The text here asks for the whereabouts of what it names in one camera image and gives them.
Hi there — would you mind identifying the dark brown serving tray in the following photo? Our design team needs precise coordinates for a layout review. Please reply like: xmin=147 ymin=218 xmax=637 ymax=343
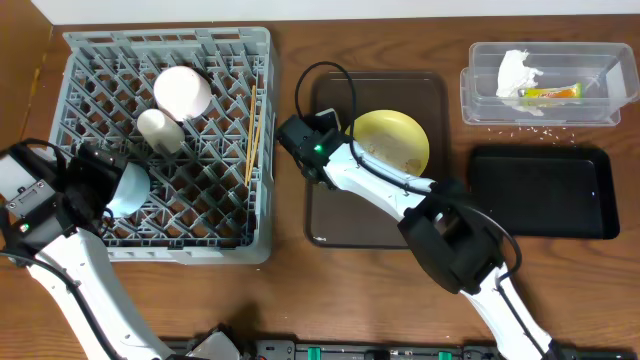
xmin=304 ymin=72 xmax=450 ymax=249

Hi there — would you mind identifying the grey dishwasher rack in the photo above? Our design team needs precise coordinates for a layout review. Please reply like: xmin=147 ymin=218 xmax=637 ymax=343
xmin=50 ymin=27 xmax=278 ymax=265

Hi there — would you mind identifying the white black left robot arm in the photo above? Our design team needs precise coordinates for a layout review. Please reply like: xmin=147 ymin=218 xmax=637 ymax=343
xmin=1 ymin=139 xmax=175 ymax=359

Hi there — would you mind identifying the white cup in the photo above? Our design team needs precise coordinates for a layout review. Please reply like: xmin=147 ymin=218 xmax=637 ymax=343
xmin=136 ymin=109 xmax=185 ymax=154

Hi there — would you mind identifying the white napkin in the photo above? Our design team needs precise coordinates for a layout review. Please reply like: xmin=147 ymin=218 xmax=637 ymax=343
xmin=496 ymin=50 xmax=544 ymax=117

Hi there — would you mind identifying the yellow plate with rice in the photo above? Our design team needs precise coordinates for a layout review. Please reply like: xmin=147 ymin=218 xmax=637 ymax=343
xmin=355 ymin=110 xmax=430 ymax=176

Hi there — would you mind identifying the yellow orange snack wrapper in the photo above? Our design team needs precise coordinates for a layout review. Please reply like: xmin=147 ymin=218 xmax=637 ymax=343
xmin=518 ymin=83 xmax=583 ymax=99

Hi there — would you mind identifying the black plastic bin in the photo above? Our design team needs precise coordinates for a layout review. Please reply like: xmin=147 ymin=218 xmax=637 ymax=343
xmin=467 ymin=145 xmax=620 ymax=240

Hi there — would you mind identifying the light blue bowl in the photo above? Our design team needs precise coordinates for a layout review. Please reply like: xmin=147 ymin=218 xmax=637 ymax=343
xmin=107 ymin=163 xmax=151 ymax=217

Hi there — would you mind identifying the clear plastic container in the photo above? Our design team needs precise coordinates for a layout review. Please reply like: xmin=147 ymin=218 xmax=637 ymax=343
xmin=460 ymin=42 xmax=639 ymax=127

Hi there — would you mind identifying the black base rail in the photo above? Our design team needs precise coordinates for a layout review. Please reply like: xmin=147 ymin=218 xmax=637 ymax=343
xmin=164 ymin=337 xmax=640 ymax=360

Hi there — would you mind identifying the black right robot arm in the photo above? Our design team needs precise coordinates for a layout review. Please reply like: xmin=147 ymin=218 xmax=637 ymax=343
xmin=276 ymin=115 xmax=563 ymax=359

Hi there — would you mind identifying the pink bowl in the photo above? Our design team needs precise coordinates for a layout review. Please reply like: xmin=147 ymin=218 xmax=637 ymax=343
xmin=153 ymin=66 xmax=213 ymax=122

